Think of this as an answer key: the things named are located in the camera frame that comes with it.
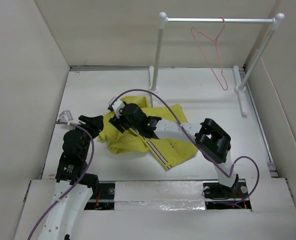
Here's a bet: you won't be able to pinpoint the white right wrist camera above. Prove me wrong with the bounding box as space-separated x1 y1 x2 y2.
108 97 125 118

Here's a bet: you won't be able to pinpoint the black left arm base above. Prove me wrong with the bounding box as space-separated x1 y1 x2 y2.
84 181 116 211

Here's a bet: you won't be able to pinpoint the white clothes rack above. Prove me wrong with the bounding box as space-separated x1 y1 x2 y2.
149 12 285 117

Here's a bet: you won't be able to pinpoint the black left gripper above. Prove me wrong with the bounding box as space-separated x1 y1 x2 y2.
69 115 103 158

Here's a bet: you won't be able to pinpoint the aluminium frame rail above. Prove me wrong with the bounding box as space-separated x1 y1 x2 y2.
69 65 246 72

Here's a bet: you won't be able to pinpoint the yellow trousers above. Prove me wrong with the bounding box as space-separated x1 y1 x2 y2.
98 96 198 171

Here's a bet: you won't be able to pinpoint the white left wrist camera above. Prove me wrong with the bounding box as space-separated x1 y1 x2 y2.
58 110 74 123

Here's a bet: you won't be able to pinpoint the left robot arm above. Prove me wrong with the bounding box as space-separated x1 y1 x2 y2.
38 115 104 240

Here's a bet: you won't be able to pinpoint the pink wire hanger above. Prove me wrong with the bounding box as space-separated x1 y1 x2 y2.
190 17 229 91

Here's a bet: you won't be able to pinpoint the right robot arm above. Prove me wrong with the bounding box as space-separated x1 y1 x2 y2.
108 100 239 197

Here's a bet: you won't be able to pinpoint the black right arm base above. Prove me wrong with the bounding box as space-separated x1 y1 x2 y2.
201 179 252 210

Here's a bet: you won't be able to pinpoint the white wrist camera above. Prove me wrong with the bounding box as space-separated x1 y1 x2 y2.
108 97 125 118
58 110 74 123

